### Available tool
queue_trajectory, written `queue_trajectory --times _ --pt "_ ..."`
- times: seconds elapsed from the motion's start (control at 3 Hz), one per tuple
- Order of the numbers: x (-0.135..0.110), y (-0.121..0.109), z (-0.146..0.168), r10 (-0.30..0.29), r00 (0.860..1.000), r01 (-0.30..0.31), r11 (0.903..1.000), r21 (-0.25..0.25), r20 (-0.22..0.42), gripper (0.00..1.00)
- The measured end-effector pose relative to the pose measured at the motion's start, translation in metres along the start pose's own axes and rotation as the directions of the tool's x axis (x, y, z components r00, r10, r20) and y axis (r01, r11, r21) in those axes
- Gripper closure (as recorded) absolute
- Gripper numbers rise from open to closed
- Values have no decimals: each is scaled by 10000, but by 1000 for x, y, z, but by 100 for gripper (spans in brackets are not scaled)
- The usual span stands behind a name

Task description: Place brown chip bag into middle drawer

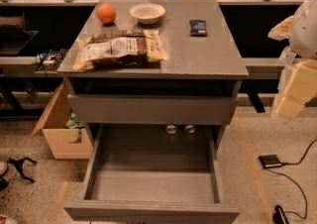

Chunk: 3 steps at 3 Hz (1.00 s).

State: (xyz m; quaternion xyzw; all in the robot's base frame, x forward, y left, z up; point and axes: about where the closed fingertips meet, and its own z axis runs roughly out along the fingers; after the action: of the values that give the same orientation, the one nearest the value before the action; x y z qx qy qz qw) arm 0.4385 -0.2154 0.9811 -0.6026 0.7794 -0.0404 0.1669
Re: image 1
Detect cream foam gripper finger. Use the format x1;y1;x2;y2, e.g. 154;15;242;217
271;59;317;119

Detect brown chip bag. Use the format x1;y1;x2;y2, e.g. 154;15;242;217
73;30;168;70

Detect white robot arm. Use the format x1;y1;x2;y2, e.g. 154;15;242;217
268;0;317;121

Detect grey drawer cabinet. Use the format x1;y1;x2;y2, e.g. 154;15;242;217
58;0;249;142

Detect right round drawer knob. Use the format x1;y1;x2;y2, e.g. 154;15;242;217
184;125;196;134

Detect round drawer knob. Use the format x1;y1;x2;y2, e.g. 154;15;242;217
184;125;196;134
165;125;177;134

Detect left round drawer knob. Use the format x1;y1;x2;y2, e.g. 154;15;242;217
165;125;177;134

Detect open grey middle drawer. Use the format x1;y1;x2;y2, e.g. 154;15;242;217
63;125;239;224

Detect closed grey top drawer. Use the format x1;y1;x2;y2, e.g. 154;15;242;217
68;94;238;125

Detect clear sanitizer bottle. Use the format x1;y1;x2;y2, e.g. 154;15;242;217
279;47;296;64

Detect black power adapter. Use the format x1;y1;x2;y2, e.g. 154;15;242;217
259;155;282;168

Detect dark blue snack packet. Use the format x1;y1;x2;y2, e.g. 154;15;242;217
189;20;207;37

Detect black device on floor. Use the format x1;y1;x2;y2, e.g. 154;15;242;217
272;205;289;224

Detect white bowl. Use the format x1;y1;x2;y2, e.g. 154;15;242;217
130;3;165;25

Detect orange fruit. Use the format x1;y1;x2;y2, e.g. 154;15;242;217
96;3;116;25

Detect green item in box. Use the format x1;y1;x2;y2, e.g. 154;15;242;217
65;112;84;129

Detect cardboard box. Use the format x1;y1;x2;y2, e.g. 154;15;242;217
31;83;93;159

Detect black patterned box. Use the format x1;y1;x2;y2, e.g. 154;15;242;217
37;49;68;72

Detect black floor cable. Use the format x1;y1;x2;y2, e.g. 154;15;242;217
264;138;317;221

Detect black plastic bracket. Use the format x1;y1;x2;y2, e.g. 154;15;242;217
7;158;37;183

